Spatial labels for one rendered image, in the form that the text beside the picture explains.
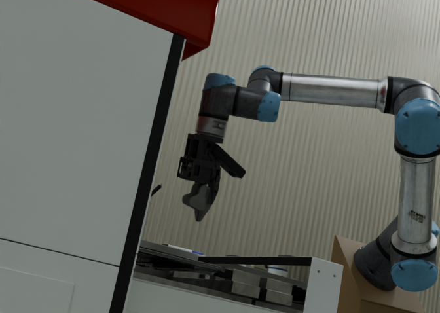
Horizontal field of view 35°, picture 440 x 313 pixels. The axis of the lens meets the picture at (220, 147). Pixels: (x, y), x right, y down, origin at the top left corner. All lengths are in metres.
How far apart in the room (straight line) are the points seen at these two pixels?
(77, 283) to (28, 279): 0.07
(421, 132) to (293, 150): 3.99
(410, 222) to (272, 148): 3.75
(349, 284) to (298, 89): 0.59
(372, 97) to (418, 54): 4.98
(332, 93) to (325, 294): 0.50
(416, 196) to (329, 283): 0.32
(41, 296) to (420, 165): 1.00
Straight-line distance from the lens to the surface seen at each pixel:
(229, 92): 1.68
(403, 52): 6.62
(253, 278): 1.74
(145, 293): 1.34
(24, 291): 1.05
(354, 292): 2.00
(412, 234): 1.83
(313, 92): 1.78
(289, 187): 5.54
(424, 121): 1.65
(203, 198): 1.69
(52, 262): 1.06
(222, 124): 1.69
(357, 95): 1.78
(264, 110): 1.67
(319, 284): 1.62
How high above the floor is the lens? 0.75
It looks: 15 degrees up
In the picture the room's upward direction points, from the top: 11 degrees clockwise
